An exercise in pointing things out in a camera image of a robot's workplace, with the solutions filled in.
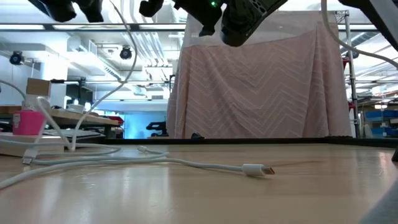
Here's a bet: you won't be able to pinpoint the pink USB charger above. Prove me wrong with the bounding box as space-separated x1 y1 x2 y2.
12 110 47 136

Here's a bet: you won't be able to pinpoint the white USB cable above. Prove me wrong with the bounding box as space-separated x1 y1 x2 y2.
70 0 139 152
0 79 63 165
0 0 398 190

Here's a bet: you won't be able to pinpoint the red bin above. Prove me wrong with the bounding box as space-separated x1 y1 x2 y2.
106 115 125 126

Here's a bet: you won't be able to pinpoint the white power strip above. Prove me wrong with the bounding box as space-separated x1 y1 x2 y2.
0 132 67 158

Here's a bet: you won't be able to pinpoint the wide black power strip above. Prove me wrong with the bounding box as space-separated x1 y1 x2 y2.
43 129 106 141

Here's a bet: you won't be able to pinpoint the blue storage bins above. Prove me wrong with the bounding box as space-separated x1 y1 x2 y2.
364 110 398 138

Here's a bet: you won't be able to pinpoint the black wheeled equipment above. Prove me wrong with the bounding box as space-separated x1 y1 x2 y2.
145 121 169 138

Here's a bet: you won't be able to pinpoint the wooden side table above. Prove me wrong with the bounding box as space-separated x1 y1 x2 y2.
0 105 121 139

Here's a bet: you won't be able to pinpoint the brown cardboard box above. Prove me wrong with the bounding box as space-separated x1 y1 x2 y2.
25 77 52 98

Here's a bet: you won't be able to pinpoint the pink chevron cloth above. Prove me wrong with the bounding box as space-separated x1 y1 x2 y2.
166 11 354 139

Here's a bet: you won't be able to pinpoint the black ceiling camera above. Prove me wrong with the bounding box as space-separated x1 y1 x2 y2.
8 50 25 65
119 45 134 60

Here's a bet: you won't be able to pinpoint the black aluminium table frame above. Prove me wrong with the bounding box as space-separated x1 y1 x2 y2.
101 136 398 149

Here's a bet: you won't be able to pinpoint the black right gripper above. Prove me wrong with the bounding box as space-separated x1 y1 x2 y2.
138 0 224 37

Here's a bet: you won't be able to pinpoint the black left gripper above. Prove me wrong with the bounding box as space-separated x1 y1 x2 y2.
27 0 105 24

